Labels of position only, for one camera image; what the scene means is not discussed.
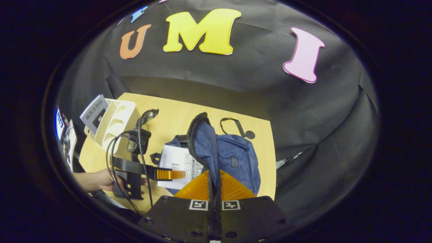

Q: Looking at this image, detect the book with dark figure cover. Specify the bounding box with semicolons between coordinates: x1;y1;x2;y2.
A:
80;94;109;135

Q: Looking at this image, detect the blue schoolbag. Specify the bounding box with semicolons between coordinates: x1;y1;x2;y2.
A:
150;112;262;196

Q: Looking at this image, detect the white book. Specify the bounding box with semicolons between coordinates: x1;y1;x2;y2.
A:
157;144;205;190

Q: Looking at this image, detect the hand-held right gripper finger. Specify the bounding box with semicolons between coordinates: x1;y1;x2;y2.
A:
216;170;294;243
137;170;215;243

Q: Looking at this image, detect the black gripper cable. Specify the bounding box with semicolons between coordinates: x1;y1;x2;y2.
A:
105;109;159;215

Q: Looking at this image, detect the white side table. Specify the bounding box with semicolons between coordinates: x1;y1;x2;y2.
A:
62;118;78;172

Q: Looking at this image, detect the cream plastic bookshelf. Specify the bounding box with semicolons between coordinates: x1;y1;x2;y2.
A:
84;98;137;156

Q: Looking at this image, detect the computer monitor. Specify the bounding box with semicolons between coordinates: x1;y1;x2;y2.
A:
55;108;66;140

